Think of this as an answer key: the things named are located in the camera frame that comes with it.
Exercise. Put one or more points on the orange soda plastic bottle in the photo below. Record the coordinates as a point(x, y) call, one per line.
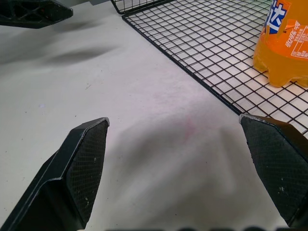
point(276, 60)

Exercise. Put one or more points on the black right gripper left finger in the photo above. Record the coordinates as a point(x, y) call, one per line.
point(79, 168)

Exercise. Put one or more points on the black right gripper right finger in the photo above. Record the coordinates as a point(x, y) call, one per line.
point(276, 163)

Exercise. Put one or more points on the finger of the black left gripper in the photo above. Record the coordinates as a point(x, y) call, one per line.
point(29, 13)

